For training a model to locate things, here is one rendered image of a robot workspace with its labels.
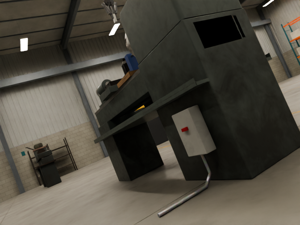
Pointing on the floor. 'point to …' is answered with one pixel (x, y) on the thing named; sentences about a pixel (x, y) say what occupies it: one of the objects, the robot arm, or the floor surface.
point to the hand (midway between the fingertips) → (114, 18)
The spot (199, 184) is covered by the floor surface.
